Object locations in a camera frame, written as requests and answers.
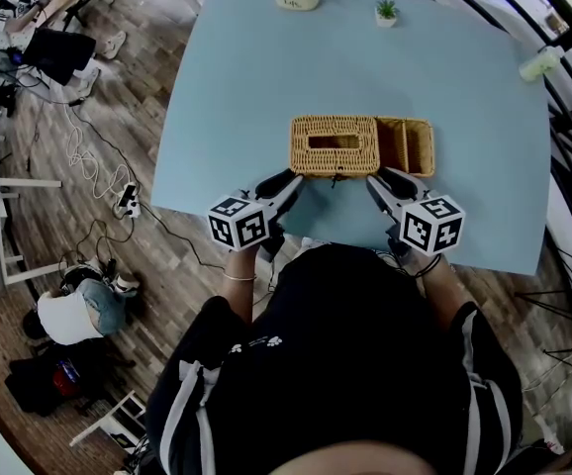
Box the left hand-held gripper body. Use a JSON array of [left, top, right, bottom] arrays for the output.
[[207, 189, 286, 261]]

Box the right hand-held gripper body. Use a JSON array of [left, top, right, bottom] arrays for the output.
[[387, 190, 466, 265]]

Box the wicker tissue box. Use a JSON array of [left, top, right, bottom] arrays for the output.
[[288, 114, 436, 180]]

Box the person's right forearm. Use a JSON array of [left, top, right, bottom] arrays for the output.
[[417, 254, 465, 333]]

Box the person's left forearm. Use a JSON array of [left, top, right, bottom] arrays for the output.
[[223, 247, 258, 324]]

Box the white power strip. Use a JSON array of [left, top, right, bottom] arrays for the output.
[[112, 183, 143, 220]]

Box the person's black shirt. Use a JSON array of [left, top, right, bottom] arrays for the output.
[[144, 243, 524, 475]]

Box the small white potted plant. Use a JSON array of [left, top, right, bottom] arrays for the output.
[[374, 0, 400, 29]]

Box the pale green bottle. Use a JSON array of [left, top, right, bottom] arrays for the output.
[[519, 46, 563, 82]]

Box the white step stool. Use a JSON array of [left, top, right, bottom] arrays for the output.
[[70, 390, 148, 452]]

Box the black bag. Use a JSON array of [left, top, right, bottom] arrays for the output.
[[3, 338, 119, 418]]

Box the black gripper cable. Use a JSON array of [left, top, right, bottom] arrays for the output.
[[412, 253, 443, 280]]

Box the black floor cable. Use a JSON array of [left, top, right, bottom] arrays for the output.
[[140, 205, 228, 271]]

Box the white coiled cable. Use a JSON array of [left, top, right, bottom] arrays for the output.
[[66, 126, 132, 200]]

